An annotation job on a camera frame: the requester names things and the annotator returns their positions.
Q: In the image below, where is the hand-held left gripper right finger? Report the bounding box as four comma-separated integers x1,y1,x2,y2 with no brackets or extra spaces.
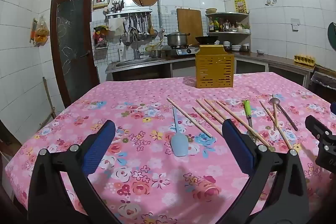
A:
219,119,310,224

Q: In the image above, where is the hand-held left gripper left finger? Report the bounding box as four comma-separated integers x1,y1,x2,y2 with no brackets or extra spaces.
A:
28,120,122,224

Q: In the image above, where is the green-handled metal fork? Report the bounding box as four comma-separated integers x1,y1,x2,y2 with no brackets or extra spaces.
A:
243,100,257,144

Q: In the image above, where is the wooden chopstick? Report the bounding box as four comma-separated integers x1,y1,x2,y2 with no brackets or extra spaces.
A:
196,99,224,124
192,107,223,135
272,94,278,130
166,97,213,139
204,99,226,120
215,100,271,148
259,100,293,150

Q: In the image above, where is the light blue silicone spoon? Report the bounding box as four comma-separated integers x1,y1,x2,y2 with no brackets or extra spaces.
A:
172,107,189,157

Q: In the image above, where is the yellow slotted utensil holder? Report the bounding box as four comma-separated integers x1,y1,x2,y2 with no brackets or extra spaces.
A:
195,45,235,89

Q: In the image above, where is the row of hanging kitchen utensils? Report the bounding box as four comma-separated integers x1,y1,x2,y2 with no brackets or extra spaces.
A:
120,13,158,45

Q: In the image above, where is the silver foil sheet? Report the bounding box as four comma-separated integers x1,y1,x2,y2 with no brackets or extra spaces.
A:
310,70,336,90

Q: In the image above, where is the yellow egg tray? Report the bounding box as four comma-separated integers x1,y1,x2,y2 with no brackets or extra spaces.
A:
294,54,316,67

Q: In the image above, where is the pink floral tablecloth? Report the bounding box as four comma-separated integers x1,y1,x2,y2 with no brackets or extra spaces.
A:
5,72,336,224

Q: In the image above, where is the wooden stick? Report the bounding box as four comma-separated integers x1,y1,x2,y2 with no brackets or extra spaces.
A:
43,76,57,119

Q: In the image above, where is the dark green round object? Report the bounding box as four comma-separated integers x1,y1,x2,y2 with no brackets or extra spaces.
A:
327,21,336,52

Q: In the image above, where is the kitchen counter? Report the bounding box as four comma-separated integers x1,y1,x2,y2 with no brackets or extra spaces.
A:
234,52,315,83

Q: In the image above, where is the steel sink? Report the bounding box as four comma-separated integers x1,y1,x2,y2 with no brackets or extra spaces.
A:
106,56,172,74

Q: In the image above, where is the stack of white bowls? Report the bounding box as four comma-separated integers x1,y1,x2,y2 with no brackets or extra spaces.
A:
223,41,250,52

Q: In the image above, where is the brown door with glass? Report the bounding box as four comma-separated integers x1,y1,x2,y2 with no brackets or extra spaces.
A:
50,0,101,109

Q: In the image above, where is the steel gas stove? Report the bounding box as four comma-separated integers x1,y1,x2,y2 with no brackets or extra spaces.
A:
170,44,201,57

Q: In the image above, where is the black wok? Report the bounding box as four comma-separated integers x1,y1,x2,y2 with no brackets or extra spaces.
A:
195,35,219,45

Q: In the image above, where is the metal corner shelf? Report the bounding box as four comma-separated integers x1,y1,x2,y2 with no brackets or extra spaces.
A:
205,11,252,52

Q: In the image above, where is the row of condiment bottles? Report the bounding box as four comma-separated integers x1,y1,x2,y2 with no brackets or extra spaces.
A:
208,17,245,32

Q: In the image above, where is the white hanging towel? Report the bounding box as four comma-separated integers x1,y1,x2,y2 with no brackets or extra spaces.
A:
108,18,126,36

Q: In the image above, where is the steel pot with lid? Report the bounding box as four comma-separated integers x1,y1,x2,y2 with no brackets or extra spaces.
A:
164,32,191,47

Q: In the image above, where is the orange plastic bag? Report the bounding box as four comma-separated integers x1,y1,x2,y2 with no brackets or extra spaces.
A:
30,17,50,46

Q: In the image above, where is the wooden cutting board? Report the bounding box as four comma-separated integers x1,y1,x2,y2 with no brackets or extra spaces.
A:
176,8,204,39

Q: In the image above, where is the dark-handled metal spoon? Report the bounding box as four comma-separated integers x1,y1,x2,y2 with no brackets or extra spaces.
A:
269,97,299,132

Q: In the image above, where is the metal wall utensil rack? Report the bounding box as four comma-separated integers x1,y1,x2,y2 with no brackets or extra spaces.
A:
105,8,153,18

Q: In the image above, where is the yellow wall poster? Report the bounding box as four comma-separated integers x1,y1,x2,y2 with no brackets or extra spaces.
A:
234,0,247,14

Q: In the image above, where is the white wall control box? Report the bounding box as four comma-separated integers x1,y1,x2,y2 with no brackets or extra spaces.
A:
92,0,110,10

